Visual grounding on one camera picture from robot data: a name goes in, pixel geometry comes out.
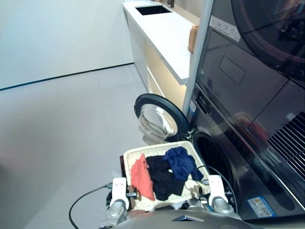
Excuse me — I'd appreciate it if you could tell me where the grey washing machine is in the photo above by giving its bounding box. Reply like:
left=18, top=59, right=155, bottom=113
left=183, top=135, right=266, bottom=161
left=185, top=83, right=305, bottom=221

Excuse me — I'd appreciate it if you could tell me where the blue white energy label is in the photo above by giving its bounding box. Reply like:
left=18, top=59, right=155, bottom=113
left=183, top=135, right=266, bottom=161
left=247, top=195, right=277, bottom=218

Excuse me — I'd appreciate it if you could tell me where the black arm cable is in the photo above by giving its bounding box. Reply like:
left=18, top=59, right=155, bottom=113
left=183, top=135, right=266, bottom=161
left=68, top=182, right=114, bottom=229
left=197, top=165, right=240, bottom=215

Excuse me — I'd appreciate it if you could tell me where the orange cloth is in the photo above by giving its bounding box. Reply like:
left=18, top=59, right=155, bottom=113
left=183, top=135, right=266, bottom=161
left=130, top=154, right=157, bottom=201

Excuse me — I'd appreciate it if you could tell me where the white counter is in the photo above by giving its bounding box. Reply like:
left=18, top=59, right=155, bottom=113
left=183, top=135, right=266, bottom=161
left=122, top=0, right=201, bottom=85

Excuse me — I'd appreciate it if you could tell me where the silver robot torso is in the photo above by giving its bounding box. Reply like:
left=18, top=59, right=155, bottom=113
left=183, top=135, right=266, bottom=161
left=116, top=209, right=251, bottom=229

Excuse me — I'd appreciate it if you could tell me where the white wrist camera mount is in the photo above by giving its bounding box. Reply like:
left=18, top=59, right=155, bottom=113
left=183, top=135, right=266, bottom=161
left=110, top=177, right=131, bottom=208
left=207, top=175, right=228, bottom=203

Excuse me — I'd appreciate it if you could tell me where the dark grey stacked dryer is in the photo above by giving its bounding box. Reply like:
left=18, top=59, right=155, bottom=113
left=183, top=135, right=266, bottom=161
left=194, top=0, right=305, bottom=206

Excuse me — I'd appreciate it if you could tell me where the black cloth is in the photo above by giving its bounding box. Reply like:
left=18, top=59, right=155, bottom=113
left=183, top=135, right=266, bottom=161
left=145, top=155, right=186, bottom=201

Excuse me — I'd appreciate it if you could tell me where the white upright panel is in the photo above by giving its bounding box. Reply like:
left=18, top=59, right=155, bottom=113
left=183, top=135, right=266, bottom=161
left=182, top=0, right=214, bottom=117

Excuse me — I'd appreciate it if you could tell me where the brown woven basket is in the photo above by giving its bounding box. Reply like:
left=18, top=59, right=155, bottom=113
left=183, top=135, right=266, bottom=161
left=187, top=24, right=200, bottom=53

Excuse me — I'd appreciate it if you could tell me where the pale woven laundry basket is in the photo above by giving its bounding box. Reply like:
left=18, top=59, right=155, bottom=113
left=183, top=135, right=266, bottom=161
left=123, top=140, right=213, bottom=213

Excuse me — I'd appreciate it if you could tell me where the white instruction label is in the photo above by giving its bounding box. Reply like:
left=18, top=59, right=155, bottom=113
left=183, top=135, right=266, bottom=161
left=209, top=15, right=241, bottom=41

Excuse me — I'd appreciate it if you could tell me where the round washing machine door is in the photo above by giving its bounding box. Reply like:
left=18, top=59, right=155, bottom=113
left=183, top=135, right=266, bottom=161
left=133, top=93, right=191, bottom=144

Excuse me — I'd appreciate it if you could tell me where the dark blue cloth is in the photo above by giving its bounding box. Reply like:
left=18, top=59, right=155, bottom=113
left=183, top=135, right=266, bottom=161
left=163, top=146, right=204, bottom=182

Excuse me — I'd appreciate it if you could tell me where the black sink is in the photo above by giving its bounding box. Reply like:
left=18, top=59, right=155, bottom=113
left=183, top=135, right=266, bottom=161
left=134, top=5, right=173, bottom=16

